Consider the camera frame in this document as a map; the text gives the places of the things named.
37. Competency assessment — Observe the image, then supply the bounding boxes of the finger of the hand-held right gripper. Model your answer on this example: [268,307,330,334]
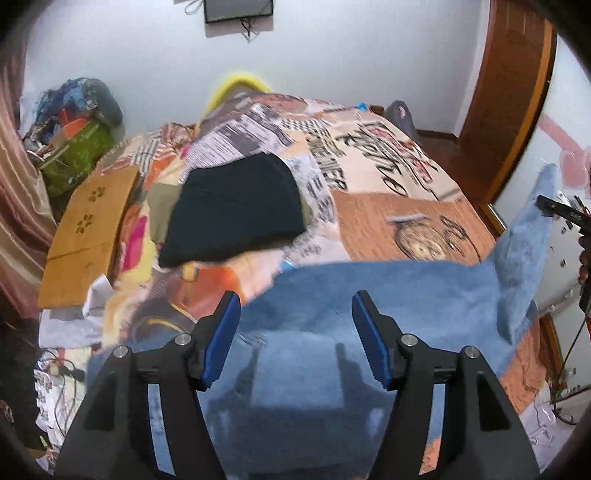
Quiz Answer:
[538,195,591,232]

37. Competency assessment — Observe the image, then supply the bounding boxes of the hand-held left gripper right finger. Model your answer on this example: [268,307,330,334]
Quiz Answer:
[352,291,541,480]

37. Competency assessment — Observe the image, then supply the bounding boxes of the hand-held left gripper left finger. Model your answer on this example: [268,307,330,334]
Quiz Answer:
[54,291,242,480]

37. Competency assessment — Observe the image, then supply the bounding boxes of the blue denim pants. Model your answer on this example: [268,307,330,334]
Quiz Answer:
[85,164,561,480]

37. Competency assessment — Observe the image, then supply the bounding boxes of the black folded pants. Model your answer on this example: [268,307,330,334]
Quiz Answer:
[158,152,309,268]

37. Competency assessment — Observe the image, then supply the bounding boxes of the person's right hand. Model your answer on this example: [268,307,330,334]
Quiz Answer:
[579,234,591,285]

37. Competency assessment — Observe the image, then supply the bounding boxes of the white sliding wardrobe door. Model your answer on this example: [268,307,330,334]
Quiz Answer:
[494,37,591,319]

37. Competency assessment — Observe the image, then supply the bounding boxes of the wooden door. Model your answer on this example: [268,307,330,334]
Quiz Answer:
[457,0,557,208]

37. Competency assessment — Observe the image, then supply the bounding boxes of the bed with newspaper-print cover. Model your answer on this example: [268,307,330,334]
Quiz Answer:
[39,91,561,462]

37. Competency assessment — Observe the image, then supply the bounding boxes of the bamboo board with flower cutouts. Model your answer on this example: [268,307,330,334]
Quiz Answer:
[37,164,141,309]

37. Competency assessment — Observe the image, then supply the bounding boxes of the grey bag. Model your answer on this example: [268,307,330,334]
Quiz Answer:
[384,100,423,144]

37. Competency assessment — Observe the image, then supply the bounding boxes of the green fabric bag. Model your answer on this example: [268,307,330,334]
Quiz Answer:
[39,122,116,199]

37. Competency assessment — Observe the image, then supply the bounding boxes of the striped brown curtain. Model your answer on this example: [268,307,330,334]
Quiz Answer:
[0,46,58,319]

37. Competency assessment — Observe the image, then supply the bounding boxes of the yellow padded arch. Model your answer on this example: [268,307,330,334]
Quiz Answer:
[205,73,273,114]

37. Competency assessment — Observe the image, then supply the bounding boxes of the pile of clothes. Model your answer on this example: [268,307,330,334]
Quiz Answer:
[21,78,123,153]

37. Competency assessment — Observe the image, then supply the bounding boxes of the small black monitor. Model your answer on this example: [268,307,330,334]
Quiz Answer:
[203,0,274,24]

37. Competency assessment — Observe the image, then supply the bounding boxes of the black cable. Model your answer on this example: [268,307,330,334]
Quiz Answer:
[549,314,591,425]

